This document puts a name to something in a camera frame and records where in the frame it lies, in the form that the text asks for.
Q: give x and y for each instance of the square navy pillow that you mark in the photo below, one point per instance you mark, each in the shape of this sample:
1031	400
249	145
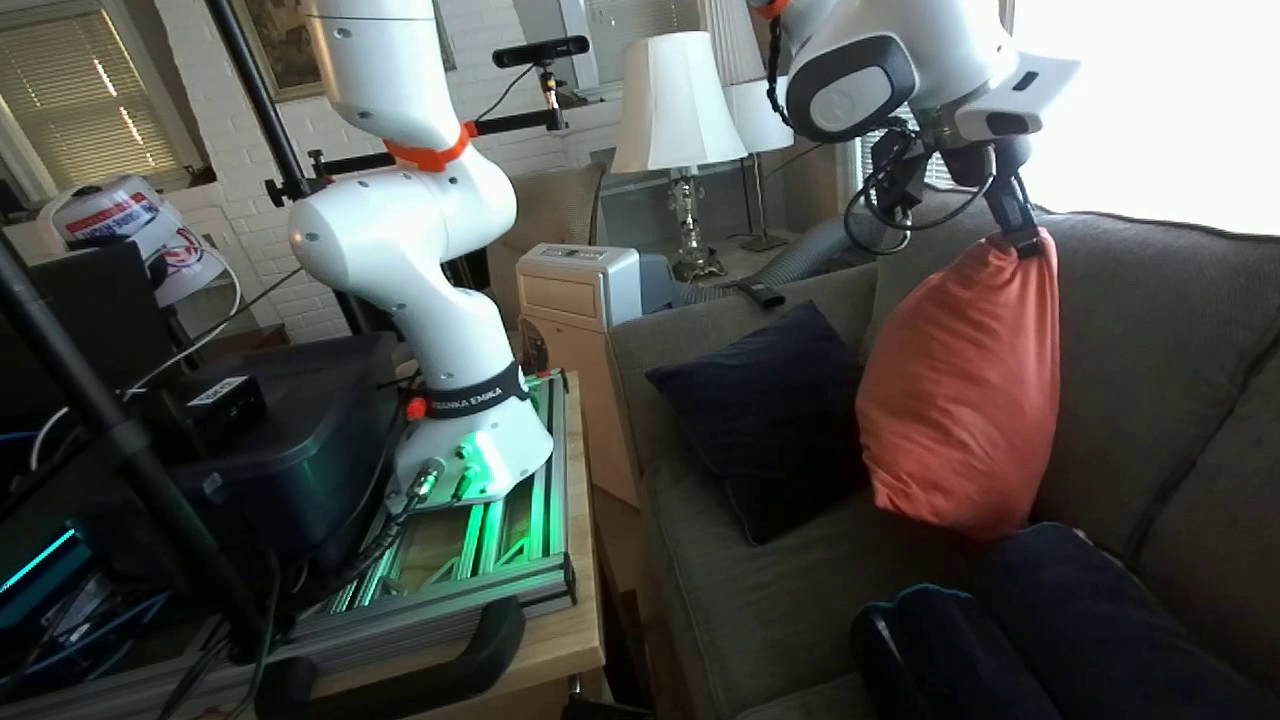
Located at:
760	414

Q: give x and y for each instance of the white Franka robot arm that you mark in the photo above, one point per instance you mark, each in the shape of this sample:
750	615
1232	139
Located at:
401	253

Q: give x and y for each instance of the black controller case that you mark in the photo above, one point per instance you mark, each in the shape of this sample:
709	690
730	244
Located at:
293	455

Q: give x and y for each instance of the white shade table lamp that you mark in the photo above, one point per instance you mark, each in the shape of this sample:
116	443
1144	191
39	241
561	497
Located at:
675	104

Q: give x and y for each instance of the framed wall picture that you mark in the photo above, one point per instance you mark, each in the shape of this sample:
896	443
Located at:
284	25

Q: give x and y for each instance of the green white box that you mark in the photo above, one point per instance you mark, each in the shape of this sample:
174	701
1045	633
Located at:
495	535

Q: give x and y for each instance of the white bucket with red print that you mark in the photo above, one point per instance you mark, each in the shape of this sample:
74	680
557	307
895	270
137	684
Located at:
134	227

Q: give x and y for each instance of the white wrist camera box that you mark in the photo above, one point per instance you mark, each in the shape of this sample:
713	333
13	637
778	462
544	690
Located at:
1026	99

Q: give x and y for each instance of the black remote control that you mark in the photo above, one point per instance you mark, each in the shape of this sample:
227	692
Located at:
760	293

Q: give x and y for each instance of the orange pillow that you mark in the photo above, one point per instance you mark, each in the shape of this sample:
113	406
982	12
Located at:
960	385

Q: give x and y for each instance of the black stereo camera on stand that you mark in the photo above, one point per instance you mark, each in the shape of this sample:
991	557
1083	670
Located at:
541	53

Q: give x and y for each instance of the grey fabric sofa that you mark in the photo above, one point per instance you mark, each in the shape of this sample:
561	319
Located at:
1173	344

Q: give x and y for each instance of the large navy cushion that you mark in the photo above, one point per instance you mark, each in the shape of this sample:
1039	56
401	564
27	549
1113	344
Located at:
1105	627

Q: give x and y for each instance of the black camera stand with arm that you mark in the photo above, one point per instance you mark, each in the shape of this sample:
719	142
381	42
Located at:
284	145

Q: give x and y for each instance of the small framed window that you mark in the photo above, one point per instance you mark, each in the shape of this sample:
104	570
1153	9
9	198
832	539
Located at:
94	85

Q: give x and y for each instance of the white air purifier box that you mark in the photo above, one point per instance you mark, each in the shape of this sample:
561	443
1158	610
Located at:
575	284

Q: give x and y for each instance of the black tripod pole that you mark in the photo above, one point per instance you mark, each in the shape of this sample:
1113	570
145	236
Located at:
134	466

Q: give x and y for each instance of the small black box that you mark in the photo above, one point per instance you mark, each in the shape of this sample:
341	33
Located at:
220	396

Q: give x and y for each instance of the black trimmed dark cushion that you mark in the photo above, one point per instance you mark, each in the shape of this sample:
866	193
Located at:
921	662

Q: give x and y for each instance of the small white shade lamp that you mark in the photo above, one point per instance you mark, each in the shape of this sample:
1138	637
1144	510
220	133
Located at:
760	123

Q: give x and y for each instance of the grey side table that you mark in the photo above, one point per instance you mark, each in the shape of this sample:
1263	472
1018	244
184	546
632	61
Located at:
643	220

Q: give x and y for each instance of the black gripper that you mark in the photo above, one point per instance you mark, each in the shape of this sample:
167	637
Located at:
984	161

